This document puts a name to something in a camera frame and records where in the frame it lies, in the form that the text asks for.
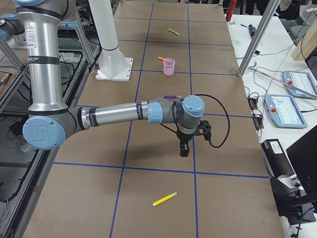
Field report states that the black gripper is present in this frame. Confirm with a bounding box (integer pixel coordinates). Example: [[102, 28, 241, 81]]
[[176, 128, 200, 157]]

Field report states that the yellow highlighter pen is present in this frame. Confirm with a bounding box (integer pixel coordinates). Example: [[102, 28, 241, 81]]
[[152, 192, 178, 207]]

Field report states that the purple highlighter pen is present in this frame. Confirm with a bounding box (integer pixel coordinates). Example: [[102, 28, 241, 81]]
[[162, 95, 182, 99]]

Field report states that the green highlighter pen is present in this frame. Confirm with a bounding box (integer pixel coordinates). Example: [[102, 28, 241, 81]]
[[168, 28, 180, 36]]

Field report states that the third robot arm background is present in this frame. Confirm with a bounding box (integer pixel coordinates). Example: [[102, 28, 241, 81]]
[[0, 13, 26, 49]]

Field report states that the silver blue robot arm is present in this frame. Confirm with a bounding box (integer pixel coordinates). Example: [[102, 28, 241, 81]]
[[15, 0, 211, 157]]

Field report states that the small circuit board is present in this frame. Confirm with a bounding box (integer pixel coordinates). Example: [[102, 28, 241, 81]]
[[247, 97, 258, 110]]

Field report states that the black cardboard box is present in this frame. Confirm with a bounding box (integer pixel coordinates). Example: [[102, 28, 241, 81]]
[[261, 139, 295, 178]]

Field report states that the near teach pendant tablet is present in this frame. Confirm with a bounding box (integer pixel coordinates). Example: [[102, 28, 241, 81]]
[[264, 94, 308, 129]]

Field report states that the teach pendant tablet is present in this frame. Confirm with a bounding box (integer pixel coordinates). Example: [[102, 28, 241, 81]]
[[283, 70, 317, 99], [264, 94, 308, 129]]

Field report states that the metal reacher grabber stick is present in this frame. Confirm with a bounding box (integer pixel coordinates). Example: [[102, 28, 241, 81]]
[[248, 66, 317, 100]]

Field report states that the black monitor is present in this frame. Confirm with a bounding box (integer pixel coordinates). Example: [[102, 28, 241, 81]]
[[286, 126, 317, 193]]

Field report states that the far teach pendant tablet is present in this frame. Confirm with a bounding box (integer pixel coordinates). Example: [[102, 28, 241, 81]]
[[283, 70, 317, 99]]

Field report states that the blue folded umbrella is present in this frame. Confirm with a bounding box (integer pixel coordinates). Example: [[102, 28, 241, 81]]
[[248, 24, 256, 38]]

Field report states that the wooden board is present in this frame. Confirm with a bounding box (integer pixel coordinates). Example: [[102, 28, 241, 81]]
[[292, 3, 317, 61]]

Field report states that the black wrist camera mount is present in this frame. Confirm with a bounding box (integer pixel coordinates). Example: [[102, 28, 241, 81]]
[[197, 120, 211, 142]]

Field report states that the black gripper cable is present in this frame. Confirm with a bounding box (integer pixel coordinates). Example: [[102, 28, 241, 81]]
[[193, 93, 231, 149]]

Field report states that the white pedestal column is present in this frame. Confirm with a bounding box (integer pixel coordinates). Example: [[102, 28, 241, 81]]
[[89, 0, 133, 82]]

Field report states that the aluminium frame post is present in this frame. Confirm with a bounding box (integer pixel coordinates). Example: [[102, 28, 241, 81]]
[[236, 0, 280, 78]]

